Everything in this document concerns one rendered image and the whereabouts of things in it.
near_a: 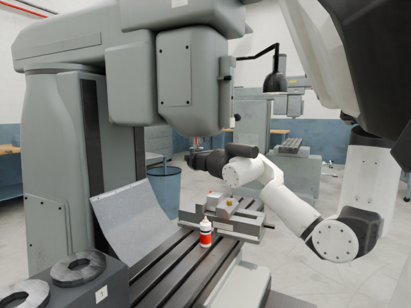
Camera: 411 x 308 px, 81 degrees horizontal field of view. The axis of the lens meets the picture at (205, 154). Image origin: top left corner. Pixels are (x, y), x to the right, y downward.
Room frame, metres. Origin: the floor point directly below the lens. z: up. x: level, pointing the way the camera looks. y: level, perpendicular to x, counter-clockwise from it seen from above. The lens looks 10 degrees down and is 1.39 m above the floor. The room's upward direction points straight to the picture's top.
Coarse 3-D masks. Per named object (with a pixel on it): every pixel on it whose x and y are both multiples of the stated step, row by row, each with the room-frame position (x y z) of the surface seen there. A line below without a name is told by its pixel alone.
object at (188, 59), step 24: (168, 48) 0.74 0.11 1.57; (192, 48) 0.70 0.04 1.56; (216, 48) 0.73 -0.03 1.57; (168, 72) 0.74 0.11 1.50; (192, 72) 0.70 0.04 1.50; (216, 72) 0.73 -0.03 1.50; (168, 96) 0.74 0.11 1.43; (192, 96) 0.70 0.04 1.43; (216, 96) 0.73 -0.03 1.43; (168, 120) 0.76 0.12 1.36; (192, 120) 0.71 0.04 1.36; (216, 120) 0.74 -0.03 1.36
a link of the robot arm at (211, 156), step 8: (192, 152) 0.76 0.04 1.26; (200, 152) 0.76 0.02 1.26; (208, 152) 0.77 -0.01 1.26; (216, 152) 0.69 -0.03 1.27; (192, 160) 0.73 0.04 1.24; (200, 160) 0.72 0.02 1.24; (208, 160) 0.69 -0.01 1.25; (216, 160) 0.66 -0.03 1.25; (192, 168) 0.74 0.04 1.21; (200, 168) 0.72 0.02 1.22; (208, 168) 0.69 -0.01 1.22; (216, 176) 0.68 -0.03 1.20
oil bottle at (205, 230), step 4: (204, 220) 0.79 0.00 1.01; (208, 220) 0.79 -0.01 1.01; (200, 224) 0.78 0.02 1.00; (204, 224) 0.78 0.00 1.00; (208, 224) 0.78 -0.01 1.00; (200, 228) 0.79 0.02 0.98; (204, 228) 0.77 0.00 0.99; (208, 228) 0.77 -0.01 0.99; (200, 232) 0.79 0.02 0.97; (204, 232) 0.77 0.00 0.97; (208, 232) 0.77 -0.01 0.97; (200, 236) 0.78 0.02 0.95; (204, 236) 0.77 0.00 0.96; (208, 236) 0.77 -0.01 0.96; (200, 240) 0.78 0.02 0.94; (204, 240) 0.77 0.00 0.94; (208, 240) 0.77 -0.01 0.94; (200, 244) 0.79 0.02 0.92; (204, 244) 0.77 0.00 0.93; (208, 244) 0.77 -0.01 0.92
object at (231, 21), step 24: (120, 0) 0.79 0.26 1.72; (144, 0) 0.75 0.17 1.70; (168, 0) 0.71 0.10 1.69; (192, 0) 0.67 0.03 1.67; (216, 0) 0.65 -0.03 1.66; (120, 24) 0.79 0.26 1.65; (144, 24) 0.75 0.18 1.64; (168, 24) 0.73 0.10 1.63; (192, 24) 0.73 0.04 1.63; (216, 24) 0.73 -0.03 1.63; (240, 24) 0.81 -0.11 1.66
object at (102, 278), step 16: (80, 256) 0.42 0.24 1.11; (96, 256) 0.42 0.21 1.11; (48, 272) 0.39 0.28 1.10; (64, 272) 0.37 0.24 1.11; (80, 272) 0.37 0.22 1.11; (96, 272) 0.37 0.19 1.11; (112, 272) 0.39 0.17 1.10; (16, 288) 0.33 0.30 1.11; (32, 288) 0.33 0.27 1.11; (48, 288) 0.33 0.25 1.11; (64, 288) 0.35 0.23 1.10; (80, 288) 0.35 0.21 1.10; (96, 288) 0.36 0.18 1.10; (112, 288) 0.38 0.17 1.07; (128, 288) 0.41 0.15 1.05; (0, 304) 0.31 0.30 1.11; (16, 304) 0.31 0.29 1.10; (32, 304) 0.30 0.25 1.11; (48, 304) 0.31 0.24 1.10; (64, 304) 0.31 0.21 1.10; (80, 304) 0.33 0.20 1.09; (96, 304) 0.35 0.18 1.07; (112, 304) 0.38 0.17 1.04; (128, 304) 0.41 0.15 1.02
